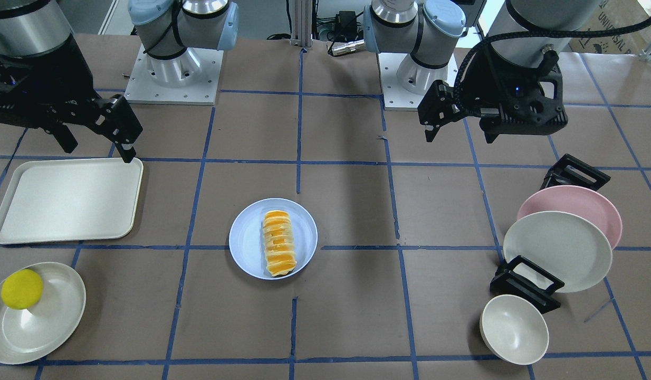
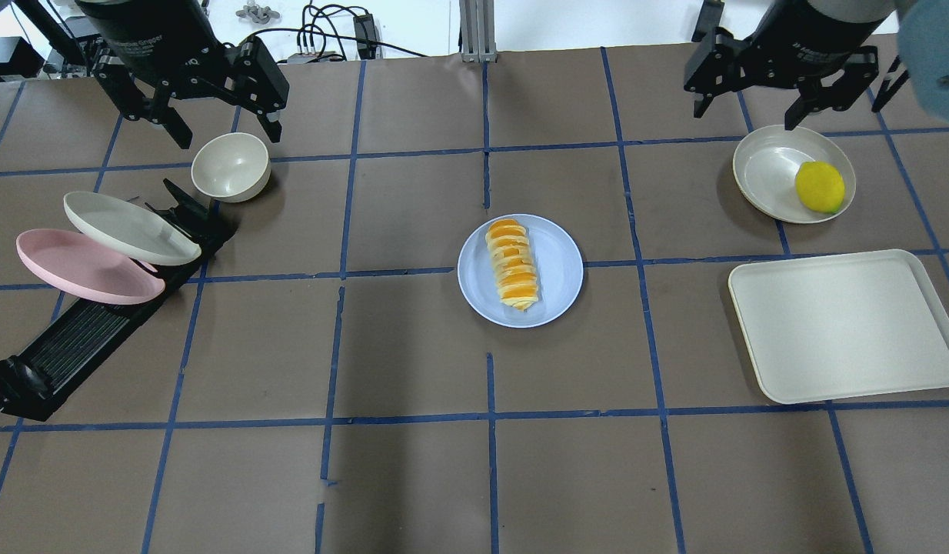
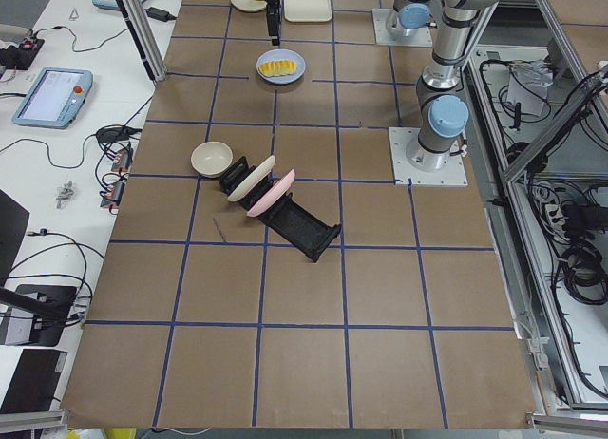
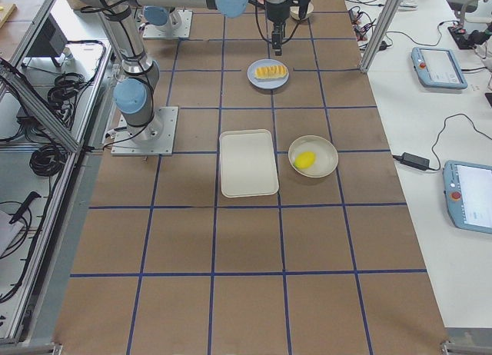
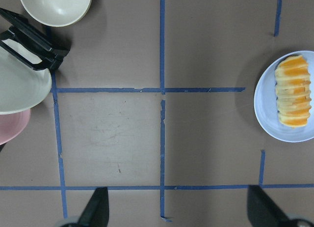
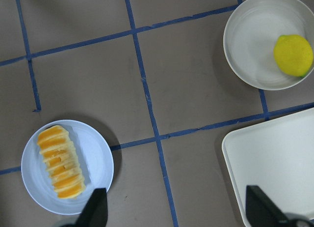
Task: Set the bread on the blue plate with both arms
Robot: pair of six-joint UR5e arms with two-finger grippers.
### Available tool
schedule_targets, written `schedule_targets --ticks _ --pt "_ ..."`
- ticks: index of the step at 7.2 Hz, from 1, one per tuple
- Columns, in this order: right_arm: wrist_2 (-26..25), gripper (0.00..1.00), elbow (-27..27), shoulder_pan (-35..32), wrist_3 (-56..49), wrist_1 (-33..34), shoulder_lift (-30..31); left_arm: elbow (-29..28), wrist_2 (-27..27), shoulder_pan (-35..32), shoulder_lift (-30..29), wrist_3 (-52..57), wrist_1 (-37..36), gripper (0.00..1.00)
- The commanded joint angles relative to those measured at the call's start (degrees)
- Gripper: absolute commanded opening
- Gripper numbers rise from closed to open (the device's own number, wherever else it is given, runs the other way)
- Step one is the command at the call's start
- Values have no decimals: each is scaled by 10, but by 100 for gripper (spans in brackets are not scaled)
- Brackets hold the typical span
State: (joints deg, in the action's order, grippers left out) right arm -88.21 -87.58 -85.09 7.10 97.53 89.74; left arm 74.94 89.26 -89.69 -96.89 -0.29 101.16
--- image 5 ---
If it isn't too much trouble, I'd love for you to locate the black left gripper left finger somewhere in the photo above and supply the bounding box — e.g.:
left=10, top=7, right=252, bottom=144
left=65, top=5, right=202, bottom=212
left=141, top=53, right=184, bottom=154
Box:
left=78, top=187, right=109, bottom=227

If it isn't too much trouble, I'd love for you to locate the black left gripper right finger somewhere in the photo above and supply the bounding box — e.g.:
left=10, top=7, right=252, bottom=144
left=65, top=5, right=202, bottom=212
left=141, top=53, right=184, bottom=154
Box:
left=247, top=185, right=299, bottom=227

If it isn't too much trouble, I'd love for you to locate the blue plate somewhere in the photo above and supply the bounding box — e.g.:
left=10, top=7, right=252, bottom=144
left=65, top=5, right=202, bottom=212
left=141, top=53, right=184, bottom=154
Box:
left=254, top=51, right=314, bottom=142

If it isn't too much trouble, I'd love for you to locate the striped bread loaf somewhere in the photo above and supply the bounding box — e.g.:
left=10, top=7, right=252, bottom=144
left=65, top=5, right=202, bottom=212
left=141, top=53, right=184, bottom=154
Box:
left=275, top=55, right=312, bottom=128

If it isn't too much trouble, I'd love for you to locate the pink plate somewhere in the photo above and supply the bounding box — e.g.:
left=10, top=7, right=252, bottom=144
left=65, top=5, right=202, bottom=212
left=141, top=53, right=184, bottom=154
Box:
left=0, top=109, right=31, bottom=145

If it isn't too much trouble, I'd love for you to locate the cream plate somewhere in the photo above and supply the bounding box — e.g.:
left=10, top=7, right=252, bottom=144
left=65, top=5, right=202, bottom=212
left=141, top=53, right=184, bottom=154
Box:
left=0, top=48, right=52, bottom=114

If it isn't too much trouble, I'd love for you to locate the black plate rack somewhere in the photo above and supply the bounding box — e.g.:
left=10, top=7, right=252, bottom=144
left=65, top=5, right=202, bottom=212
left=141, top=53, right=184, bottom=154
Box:
left=0, top=8, right=70, bottom=71

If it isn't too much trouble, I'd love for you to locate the cream bowl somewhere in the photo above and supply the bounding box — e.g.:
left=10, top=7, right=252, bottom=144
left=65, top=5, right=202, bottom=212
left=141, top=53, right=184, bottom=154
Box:
left=20, top=0, right=92, bottom=27

